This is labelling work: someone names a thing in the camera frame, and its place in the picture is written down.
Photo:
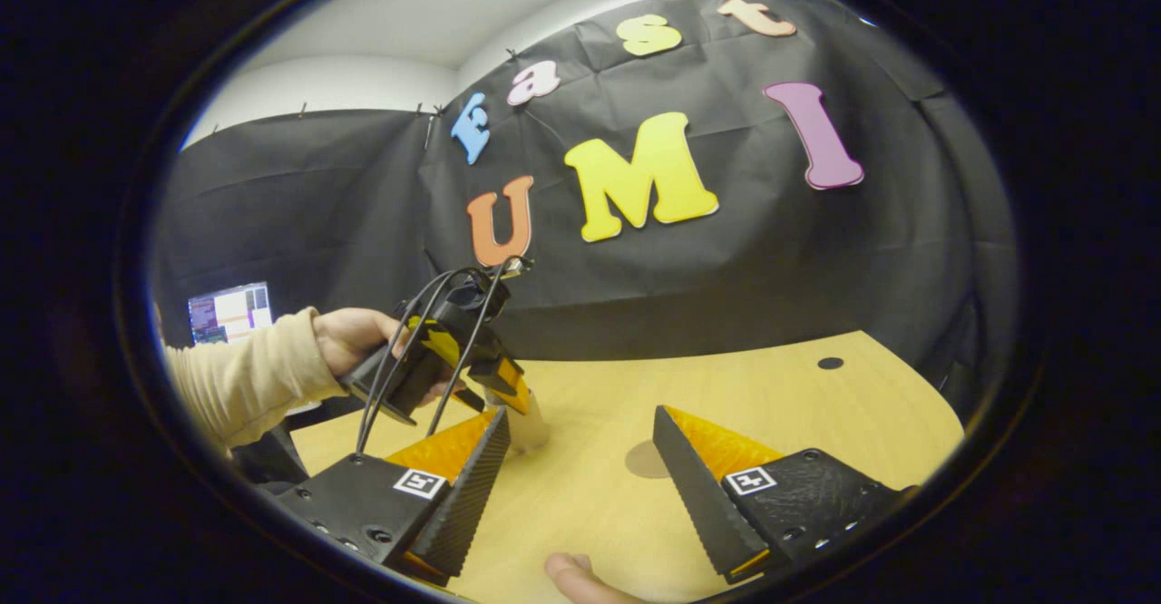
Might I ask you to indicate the light wooden desktop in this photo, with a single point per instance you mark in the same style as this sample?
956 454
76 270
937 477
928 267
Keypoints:
816 423

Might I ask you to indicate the round brown coaster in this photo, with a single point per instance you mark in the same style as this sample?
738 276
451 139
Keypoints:
646 461

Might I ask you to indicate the beige pink cup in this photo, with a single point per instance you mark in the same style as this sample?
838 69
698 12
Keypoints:
531 427

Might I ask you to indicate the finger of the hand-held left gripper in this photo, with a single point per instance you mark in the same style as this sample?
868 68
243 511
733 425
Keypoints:
514 391

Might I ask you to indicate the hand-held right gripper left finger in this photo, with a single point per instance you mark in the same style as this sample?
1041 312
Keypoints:
467 495

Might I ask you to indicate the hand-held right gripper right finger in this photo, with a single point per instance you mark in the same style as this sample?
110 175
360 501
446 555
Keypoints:
698 504

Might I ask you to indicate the computer monitor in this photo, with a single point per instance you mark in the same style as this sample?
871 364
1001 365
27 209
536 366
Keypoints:
231 312

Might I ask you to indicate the black backdrop cloth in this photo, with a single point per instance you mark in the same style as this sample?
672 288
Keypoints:
726 268

